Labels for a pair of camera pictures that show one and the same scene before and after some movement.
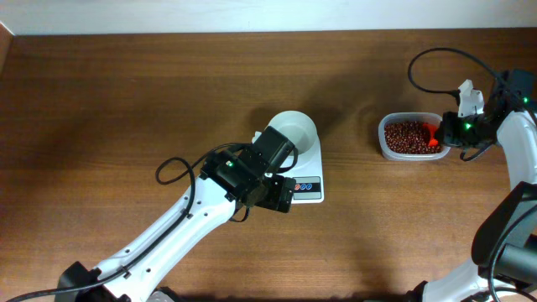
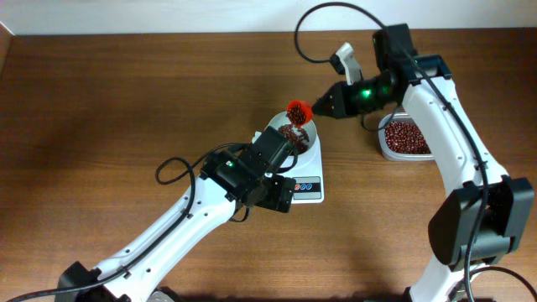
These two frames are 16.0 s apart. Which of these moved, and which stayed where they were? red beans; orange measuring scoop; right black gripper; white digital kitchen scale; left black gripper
Moved: right black gripper; orange measuring scoop
Stayed: red beans; white digital kitchen scale; left black gripper
